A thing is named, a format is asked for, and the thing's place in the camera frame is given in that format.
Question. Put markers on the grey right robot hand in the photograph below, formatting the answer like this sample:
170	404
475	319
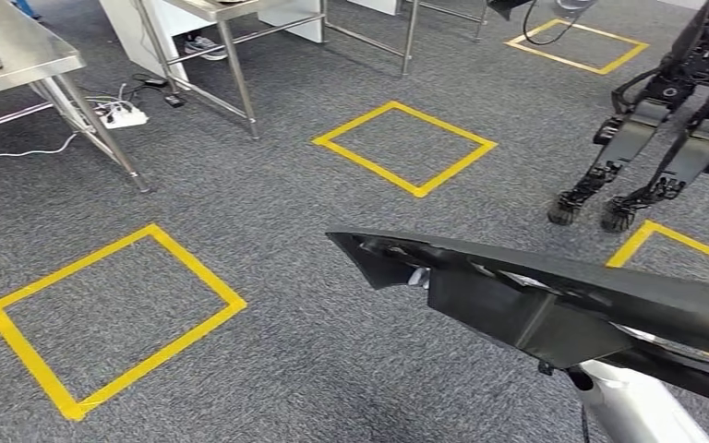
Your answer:
419	279

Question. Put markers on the long black plastic part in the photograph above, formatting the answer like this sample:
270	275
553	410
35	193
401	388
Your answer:
513	306

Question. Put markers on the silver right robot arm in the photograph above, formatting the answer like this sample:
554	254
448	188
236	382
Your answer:
630	403

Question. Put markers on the yellow floor tape square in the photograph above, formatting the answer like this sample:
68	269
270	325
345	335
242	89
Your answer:
27	354
417	191
555	58

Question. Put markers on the stainless steel table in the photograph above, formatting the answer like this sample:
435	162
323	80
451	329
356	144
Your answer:
238	79
18	49
481	18

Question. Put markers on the black power adapter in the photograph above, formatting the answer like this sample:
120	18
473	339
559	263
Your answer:
174	100

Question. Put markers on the person's foot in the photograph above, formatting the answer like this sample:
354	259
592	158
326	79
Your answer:
204	47

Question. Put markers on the white power strip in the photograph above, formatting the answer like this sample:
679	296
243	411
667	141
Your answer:
122	116

